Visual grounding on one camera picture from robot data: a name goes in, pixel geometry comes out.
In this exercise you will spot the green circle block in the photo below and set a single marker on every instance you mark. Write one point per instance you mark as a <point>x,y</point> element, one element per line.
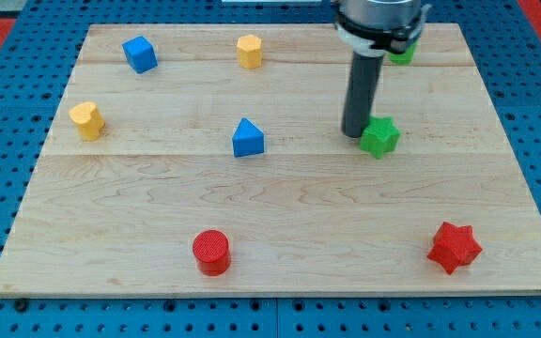
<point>404,58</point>

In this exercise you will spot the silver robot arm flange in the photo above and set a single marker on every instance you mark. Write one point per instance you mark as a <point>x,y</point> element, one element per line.
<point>372,28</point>

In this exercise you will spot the green star block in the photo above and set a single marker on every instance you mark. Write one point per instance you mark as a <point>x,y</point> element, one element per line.
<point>380,136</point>

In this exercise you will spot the red star block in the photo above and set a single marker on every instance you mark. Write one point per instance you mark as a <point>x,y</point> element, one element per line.
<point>454,246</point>

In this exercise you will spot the blue triangle block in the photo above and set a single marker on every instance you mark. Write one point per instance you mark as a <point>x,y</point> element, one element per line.
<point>247,139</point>

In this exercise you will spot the wooden board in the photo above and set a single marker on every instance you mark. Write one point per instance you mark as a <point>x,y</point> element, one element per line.
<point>311,216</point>

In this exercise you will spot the red cylinder block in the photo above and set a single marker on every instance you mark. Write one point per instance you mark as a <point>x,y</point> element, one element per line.
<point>211,251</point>

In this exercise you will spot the yellow hexagon block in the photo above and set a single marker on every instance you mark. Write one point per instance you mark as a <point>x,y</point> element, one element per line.
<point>249,49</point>

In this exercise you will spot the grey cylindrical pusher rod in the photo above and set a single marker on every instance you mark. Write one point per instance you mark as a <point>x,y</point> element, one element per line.
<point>362,85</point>

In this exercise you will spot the blue cube block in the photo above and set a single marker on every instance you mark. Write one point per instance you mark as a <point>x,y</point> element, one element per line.
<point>140,54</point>

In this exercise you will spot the yellow heart block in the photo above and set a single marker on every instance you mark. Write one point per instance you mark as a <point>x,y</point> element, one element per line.
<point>87,119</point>

